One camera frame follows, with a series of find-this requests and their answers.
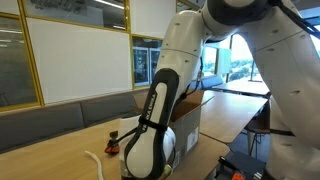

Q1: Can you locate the grey upholstered bench seat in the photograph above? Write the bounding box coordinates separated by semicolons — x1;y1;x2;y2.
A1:
0;88;151;156

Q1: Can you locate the white rope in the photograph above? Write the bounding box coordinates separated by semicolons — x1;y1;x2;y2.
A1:
84;150;105;180

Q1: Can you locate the orange and black tape measure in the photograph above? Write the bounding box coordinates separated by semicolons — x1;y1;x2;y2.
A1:
104;138;121;155

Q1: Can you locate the brown cardboard shipping box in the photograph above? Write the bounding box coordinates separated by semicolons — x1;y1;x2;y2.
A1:
133;89;216;168

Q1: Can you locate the dark chair with metal legs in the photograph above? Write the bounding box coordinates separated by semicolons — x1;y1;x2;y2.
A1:
244;99;272;158

